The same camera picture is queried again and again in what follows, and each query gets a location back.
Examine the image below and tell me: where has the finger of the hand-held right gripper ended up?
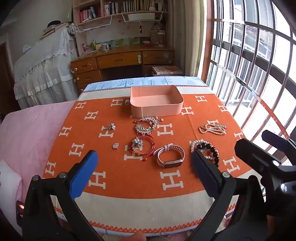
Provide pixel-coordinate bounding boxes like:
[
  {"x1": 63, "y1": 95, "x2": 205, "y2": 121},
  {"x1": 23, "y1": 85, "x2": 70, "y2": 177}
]
[
  {"x1": 262, "y1": 130, "x2": 296, "y2": 152},
  {"x1": 234, "y1": 138, "x2": 282, "y2": 168}
]

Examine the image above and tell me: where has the orange printed blanket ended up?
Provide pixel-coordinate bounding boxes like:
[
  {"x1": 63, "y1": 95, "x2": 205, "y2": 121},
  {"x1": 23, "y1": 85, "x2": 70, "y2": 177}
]
[{"x1": 42, "y1": 86, "x2": 253, "y2": 233}]

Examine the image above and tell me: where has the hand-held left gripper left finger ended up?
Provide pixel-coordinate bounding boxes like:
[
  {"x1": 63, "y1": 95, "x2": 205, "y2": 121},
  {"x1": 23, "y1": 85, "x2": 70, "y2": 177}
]
[{"x1": 22, "y1": 150, "x2": 104, "y2": 241}]

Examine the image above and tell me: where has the large blue flower brooch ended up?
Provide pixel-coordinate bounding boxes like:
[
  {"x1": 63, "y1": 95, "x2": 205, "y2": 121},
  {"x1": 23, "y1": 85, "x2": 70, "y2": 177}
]
[{"x1": 132, "y1": 137, "x2": 144, "y2": 149}]

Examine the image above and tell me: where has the wooden desk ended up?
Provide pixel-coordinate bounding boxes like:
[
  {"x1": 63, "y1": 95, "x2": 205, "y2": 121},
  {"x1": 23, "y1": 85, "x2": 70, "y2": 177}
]
[{"x1": 70, "y1": 45, "x2": 175, "y2": 93}]

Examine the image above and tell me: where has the pink bedsheet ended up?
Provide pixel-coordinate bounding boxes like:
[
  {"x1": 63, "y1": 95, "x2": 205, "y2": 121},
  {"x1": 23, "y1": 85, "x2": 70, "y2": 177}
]
[{"x1": 0, "y1": 100, "x2": 78, "y2": 235}]

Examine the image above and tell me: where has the light blue patterned sheet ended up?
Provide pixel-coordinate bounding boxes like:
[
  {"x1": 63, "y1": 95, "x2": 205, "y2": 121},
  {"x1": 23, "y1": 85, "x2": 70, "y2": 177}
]
[{"x1": 83, "y1": 76, "x2": 208, "y2": 92}]

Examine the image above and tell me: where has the black bead bracelet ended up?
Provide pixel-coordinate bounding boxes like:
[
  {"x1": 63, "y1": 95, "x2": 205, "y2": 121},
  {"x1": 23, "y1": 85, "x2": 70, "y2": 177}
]
[{"x1": 196, "y1": 142, "x2": 220, "y2": 168}]

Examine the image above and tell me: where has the patterned stool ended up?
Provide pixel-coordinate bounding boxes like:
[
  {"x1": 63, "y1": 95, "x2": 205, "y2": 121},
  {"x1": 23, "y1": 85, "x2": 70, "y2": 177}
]
[{"x1": 152, "y1": 66, "x2": 183, "y2": 77}]

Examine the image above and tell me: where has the silver leaf hair clip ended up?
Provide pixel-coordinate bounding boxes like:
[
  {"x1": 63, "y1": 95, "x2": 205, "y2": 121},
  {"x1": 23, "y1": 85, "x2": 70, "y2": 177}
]
[
  {"x1": 135, "y1": 124, "x2": 158, "y2": 135},
  {"x1": 133, "y1": 116, "x2": 164, "y2": 127}
]

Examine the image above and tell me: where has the metal window grille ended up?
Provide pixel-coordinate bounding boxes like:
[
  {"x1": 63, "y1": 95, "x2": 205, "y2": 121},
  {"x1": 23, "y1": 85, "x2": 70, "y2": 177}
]
[{"x1": 201, "y1": 0, "x2": 296, "y2": 164}]

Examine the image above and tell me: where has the beige pearl necklace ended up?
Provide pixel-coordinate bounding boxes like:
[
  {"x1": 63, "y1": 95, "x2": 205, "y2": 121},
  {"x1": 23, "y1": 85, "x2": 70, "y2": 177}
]
[{"x1": 199, "y1": 123, "x2": 228, "y2": 136}]

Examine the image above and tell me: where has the wooden bookshelf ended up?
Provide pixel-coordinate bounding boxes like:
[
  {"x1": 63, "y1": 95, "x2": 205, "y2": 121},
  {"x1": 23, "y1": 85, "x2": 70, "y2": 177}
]
[{"x1": 72, "y1": 0, "x2": 172, "y2": 56}]

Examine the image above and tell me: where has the red string bracelet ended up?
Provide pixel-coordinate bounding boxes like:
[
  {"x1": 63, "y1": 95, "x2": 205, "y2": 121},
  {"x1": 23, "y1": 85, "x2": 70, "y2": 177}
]
[{"x1": 131, "y1": 134, "x2": 155, "y2": 161}]

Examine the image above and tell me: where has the pink smartwatch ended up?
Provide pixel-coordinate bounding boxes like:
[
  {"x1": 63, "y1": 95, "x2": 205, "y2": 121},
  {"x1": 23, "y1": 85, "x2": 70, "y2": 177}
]
[{"x1": 157, "y1": 143, "x2": 185, "y2": 169}]

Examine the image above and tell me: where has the row of books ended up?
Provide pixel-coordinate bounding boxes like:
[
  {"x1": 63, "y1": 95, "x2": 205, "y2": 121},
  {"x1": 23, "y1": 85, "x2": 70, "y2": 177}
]
[{"x1": 104, "y1": 0, "x2": 168, "y2": 15}]

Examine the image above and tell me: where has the pink storage box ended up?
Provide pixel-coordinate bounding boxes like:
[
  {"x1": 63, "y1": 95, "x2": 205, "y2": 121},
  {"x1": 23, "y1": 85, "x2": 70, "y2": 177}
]
[{"x1": 130, "y1": 85, "x2": 184, "y2": 118}]

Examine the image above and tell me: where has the beige curtain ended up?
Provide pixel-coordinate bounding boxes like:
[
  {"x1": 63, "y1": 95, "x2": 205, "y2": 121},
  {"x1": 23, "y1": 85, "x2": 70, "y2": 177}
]
[{"x1": 172, "y1": 0, "x2": 208, "y2": 77}]

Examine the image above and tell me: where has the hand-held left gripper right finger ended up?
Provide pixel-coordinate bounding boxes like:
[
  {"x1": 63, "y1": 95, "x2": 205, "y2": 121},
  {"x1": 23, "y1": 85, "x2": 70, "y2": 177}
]
[{"x1": 191, "y1": 149, "x2": 266, "y2": 241}]

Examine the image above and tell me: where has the glass jar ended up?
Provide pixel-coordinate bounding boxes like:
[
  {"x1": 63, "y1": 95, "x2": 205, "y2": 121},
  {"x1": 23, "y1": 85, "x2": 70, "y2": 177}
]
[{"x1": 150, "y1": 30, "x2": 167, "y2": 46}]

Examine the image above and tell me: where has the white wire basket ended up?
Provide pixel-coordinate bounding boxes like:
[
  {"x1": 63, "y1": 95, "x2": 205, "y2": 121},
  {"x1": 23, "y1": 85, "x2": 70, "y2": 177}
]
[
  {"x1": 76, "y1": 14, "x2": 114, "y2": 32},
  {"x1": 121, "y1": 11, "x2": 164, "y2": 24}
]

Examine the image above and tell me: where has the lace covered piano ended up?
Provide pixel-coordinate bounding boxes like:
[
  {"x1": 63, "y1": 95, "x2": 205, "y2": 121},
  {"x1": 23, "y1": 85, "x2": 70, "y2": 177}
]
[{"x1": 13, "y1": 23, "x2": 80, "y2": 110}]

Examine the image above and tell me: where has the white pillow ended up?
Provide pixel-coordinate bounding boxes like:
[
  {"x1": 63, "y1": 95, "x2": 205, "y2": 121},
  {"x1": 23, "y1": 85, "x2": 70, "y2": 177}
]
[{"x1": 0, "y1": 159, "x2": 23, "y2": 235}]

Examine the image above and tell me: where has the brown wooden door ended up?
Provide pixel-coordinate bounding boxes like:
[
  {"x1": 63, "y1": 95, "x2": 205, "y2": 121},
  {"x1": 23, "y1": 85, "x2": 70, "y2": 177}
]
[{"x1": 0, "y1": 42, "x2": 19, "y2": 116}]

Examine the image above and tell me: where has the white pearl bracelet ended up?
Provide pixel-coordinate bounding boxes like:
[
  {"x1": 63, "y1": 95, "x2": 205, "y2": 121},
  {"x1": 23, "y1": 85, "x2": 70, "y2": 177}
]
[{"x1": 190, "y1": 139, "x2": 214, "y2": 160}]

